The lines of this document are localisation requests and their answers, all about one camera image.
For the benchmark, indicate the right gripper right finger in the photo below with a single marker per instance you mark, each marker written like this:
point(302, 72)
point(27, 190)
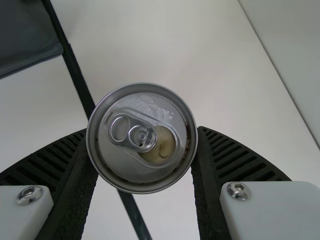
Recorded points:
point(225, 162)

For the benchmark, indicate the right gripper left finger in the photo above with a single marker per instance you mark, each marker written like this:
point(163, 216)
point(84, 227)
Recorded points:
point(50, 162)

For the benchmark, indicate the purple can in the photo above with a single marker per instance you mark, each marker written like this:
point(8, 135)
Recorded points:
point(142, 112)

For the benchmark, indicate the black strip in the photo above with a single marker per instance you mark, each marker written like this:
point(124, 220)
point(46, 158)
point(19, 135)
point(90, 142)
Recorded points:
point(72, 62)

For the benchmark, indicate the dark grey bag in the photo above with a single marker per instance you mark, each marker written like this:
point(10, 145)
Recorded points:
point(25, 30)

